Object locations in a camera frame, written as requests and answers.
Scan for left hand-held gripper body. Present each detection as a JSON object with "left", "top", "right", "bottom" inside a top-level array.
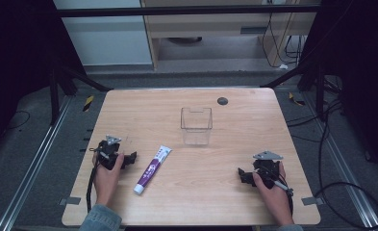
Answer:
[{"left": 95, "top": 134, "right": 128, "bottom": 171}]

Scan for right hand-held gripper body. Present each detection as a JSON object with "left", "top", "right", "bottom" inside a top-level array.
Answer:
[{"left": 252, "top": 150, "right": 285, "bottom": 190}]

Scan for person's right hand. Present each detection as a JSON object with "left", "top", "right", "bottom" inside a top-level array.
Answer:
[{"left": 252, "top": 161, "right": 289, "bottom": 214}]

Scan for person's left hand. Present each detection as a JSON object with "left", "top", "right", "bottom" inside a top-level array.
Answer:
[{"left": 92, "top": 152, "right": 126, "bottom": 207}]

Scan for white and purple toothpaste tube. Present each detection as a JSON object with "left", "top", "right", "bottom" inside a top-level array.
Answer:
[{"left": 133, "top": 144, "right": 173, "bottom": 195}]

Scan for yellow and black tape strip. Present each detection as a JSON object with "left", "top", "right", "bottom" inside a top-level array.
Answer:
[
  {"left": 288, "top": 91, "right": 306, "bottom": 107},
  {"left": 82, "top": 94, "right": 95, "bottom": 113}
]

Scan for grey tape tab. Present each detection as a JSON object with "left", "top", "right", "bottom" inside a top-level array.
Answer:
[
  {"left": 58, "top": 195, "right": 82, "bottom": 207},
  {"left": 300, "top": 195, "right": 324, "bottom": 207}
]

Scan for clear plastic container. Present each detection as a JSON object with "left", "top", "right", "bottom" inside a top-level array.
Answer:
[{"left": 180, "top": 106, "right": 214, "bottom": 147}]

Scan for black metal stand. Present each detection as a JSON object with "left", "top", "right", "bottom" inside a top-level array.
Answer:
[
  {"left": 47, "top": 59, "right": 113, "bottom": 127},
  {"left": 259, "top": 59, "right": 327, "bottom": 122}
]

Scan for white cabinet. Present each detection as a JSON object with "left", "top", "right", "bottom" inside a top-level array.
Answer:
[{"left": 52, "top": 0, "right": 154, "bottom": 67}]

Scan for black curtain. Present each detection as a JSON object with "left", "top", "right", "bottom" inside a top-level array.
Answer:
[
  {"left": 300, "top": 0, "right": 378, "bottom": 179},
  {"left": 0, "top": 0, "right": 88, "bottom": 158}
]

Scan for light wooden desk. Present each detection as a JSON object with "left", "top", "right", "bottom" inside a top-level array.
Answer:
[{"left": 139, "top": 0, "right": 323, "bottom": 71}]

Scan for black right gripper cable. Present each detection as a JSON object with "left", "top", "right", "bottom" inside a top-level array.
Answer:
[{"left": 261, "top": 167, "right": 295, "bottom": 217}]

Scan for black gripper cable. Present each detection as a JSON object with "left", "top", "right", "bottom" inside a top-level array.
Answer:
[
  {"left": 261, "top": 167, "right": 295, "bottom": 217},
  {"left": 86, "top": 146, "right": 105, "bottom": 214}
]

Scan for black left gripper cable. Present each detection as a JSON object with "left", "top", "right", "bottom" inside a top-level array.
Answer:
[{"left": 86, "top": 146, "right": 105, "bottom": 214}]

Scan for black looped floor cable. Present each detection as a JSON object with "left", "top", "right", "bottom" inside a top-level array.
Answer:
[{"left": 286, "top": 95, "right": 378, "bottom": 231}]

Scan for metal floor rail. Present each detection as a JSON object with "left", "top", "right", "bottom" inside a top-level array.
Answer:
[
  {"left": 303, "top": 91, "right": 378, "bottom": 231},
  {"left": 0, "top": 95, "right": 74, "bottom": 231}
]

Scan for thin black floor cable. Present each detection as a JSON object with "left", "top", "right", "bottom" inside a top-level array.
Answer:
[{"left": 6, "top": 110, "right": 32, "bottom": 131}]

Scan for black hanging desk cables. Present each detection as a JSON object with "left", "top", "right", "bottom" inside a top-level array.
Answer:
[{"left": 261, "top": 0, "right": 307, "bottom": 69}]

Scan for black horizontal frame bar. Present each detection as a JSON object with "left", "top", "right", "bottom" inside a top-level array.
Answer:
[{"left": 52, "top": 5, "right": 323, "bottom": 18}]

